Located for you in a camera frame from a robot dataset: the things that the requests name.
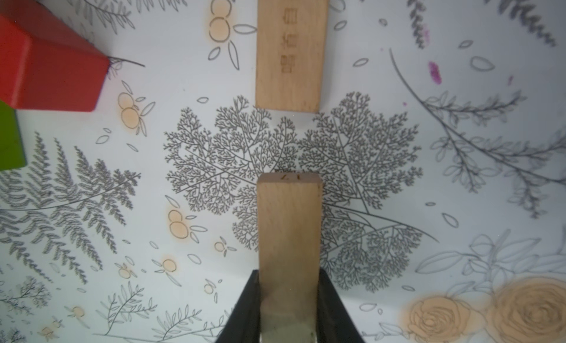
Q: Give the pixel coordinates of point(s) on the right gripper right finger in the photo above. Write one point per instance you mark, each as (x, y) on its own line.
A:
(334, 325)

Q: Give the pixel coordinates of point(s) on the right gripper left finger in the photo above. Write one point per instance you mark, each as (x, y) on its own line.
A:
(243, 325)

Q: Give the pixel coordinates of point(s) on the green wooden block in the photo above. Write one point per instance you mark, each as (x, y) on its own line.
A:
(11, 148)

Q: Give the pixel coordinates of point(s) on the natural block with engraved numbers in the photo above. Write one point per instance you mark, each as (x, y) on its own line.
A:
(290, 47)

